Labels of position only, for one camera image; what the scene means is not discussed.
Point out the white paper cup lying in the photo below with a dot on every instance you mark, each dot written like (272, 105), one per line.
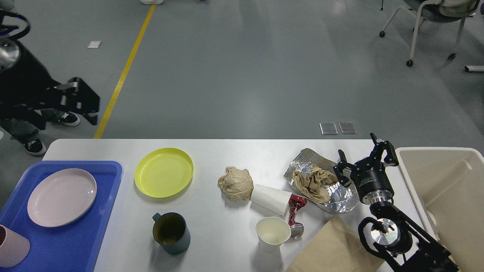
(275, 200)

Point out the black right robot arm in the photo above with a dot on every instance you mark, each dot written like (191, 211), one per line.
(390, 234)

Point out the grey office chair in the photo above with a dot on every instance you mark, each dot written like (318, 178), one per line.
(437, 11)

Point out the blue plastic tray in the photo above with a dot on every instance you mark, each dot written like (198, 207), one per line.
(75, 246)

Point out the crumpled brown paper on foil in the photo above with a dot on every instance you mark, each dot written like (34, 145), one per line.
(312, 185)

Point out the metal floor plate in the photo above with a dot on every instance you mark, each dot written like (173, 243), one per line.
(348, 128)
(328, 128)

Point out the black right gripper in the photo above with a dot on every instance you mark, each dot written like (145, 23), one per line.
(369, 176)

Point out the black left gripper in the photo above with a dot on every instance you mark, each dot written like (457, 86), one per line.
(24, 80)

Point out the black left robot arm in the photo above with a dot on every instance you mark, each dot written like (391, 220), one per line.
(11, 32)

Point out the white metal bar on floor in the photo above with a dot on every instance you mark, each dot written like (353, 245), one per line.
(474, 68)

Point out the crumpled brown paper ball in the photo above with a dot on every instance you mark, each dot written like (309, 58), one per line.
(236, 185)

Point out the dark teal mug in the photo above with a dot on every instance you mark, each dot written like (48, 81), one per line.
(171, 232)

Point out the pink plate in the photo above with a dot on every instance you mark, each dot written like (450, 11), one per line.
(62, 198)

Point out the yellow plate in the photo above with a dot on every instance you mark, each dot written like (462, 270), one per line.
(164, 173)

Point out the beige plastic bin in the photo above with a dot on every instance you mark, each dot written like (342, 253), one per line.
(447, 186)

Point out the crumpled aluminium foil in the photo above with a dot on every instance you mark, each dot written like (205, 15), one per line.
(341, 199)

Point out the right metal floor plate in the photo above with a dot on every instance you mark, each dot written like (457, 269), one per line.
(348, 128)

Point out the pink mug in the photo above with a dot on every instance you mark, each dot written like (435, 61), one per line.
(13, 247)

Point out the people's feet in background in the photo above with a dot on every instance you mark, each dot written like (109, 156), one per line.
(152, 2)

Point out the white paper cup upright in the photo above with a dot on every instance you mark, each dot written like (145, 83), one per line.
(272, 232)

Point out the left metal floor plate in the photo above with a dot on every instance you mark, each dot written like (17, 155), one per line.
(328, 128)

